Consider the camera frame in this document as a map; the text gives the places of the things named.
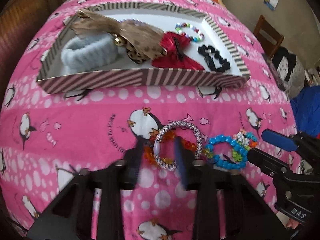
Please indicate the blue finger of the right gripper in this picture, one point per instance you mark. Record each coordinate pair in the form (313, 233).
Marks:
(279, 140)

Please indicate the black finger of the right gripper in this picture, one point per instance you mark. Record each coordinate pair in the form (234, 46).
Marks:
(268, 164)

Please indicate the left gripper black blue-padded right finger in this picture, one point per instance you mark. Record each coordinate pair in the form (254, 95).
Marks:
(189, 174)

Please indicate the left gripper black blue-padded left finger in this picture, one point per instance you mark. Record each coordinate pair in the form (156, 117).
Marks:
(133, 159)

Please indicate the black scrunchie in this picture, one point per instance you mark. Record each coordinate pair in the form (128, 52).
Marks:
(213, 59)

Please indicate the leopard print bow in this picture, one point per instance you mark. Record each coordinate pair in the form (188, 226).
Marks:
(141, 40)

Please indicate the red satin bow clip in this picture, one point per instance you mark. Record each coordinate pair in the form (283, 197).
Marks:
(175, 58)

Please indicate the white fluffy scrunchie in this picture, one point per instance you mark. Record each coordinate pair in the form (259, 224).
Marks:
(89, 53)

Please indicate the person's hand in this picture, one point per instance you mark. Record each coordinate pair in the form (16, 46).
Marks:
(292, 224)

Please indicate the striped white shallow box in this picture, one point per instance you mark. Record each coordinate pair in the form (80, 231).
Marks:
(199, 28)

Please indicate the pink penguin blanket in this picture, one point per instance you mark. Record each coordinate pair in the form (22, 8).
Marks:
(43, 134)

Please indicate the black garment on chair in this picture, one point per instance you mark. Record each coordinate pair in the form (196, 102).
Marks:
(284, 62)

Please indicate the wooden chair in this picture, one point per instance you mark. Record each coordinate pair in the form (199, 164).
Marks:
(269, 38)

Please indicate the brown wooden headboard panel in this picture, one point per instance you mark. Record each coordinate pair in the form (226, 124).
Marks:
(20, 21)

